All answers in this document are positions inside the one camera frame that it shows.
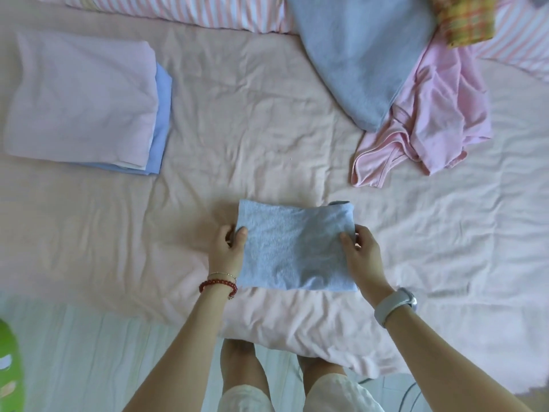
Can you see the yellow plaid cloth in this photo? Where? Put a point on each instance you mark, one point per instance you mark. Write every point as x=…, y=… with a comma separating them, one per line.
x=465, y=17

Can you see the folded white cloth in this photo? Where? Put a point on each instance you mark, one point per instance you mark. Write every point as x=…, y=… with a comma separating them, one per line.
x=135, y=163

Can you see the person's leg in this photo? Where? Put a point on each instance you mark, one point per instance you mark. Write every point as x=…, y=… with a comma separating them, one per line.
x=319, y=368
x=242, y=364

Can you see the crumpled pink garment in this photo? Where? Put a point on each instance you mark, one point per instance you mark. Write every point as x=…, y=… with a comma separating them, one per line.
x=437, y=120

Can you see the person's left hand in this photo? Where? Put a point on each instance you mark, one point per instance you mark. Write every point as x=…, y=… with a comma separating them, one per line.
x=223, y=257

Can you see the person's right thumb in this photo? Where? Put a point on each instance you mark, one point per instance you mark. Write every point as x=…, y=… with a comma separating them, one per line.
x=348, y=243

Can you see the folded lilac cloth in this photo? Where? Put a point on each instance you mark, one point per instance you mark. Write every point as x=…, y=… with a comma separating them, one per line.
x=81, y=98

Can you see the person's left forearm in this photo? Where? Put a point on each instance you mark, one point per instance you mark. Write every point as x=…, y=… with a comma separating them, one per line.
x=184, y=351

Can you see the white shorts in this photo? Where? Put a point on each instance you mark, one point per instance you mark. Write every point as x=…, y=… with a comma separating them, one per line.
x=339, y=396

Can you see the person's right leg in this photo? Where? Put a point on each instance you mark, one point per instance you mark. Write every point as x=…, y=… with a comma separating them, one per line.
x=319, y=368

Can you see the folded blue cloth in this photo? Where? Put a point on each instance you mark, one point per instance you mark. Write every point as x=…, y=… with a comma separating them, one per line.
x=162, y=124

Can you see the green plastic object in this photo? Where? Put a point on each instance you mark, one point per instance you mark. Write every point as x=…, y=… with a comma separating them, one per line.
x=8, y=368

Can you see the grey smartwatch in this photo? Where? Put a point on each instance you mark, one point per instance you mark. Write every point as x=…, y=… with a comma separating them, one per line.
x=392, y=306

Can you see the pink bed sheet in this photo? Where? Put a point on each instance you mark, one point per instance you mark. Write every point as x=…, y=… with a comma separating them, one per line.
x=266, y=145

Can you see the person's left leg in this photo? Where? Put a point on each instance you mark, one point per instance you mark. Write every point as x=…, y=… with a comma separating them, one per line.
x=242, y=364

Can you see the person's left thumb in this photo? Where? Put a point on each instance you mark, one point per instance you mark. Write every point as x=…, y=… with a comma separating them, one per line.
x=240, y=238

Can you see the grey-blue towel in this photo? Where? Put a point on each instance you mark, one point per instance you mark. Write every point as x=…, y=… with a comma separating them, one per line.
x=364, y=51

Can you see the person's right hand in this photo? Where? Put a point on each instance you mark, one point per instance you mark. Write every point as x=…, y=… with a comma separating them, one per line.
x=366, y=265

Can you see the person's right forearm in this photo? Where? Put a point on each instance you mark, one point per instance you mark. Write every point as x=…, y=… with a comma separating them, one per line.
x=441, y=360

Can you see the light blue towel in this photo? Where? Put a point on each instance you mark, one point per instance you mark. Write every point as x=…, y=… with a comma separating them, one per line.
x=296, y=248

